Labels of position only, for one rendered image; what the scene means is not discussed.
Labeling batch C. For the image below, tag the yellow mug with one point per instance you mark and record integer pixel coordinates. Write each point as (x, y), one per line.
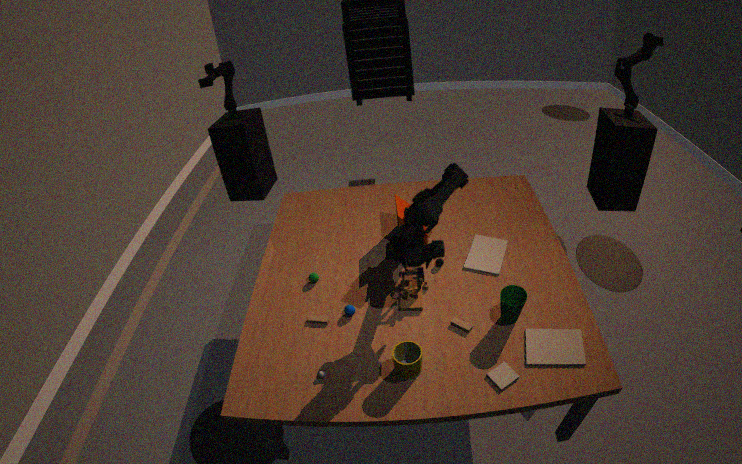
(407, 357)

